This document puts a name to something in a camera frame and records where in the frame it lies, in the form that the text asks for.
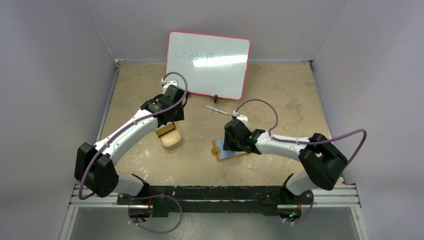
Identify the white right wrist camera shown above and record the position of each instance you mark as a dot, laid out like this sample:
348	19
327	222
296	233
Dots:
240	117

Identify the yellow leather card holder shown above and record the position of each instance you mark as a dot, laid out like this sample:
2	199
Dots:
221	154

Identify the beige oval plastic tray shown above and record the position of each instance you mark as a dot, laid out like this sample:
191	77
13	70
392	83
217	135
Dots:
169	135

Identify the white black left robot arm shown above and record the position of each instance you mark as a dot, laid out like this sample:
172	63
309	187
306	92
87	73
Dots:
95	164

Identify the white marker pen green cap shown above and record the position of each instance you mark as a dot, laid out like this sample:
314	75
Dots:
217	110

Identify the pink framed whiteboard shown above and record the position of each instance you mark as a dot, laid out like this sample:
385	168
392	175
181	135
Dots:
212	65

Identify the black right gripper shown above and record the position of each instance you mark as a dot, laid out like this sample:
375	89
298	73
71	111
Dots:
231	141

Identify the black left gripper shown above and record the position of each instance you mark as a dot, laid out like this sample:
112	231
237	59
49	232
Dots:
179	116

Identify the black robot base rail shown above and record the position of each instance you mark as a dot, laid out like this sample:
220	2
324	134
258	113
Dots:
174	206

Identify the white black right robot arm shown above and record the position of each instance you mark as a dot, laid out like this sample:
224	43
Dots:
322	162

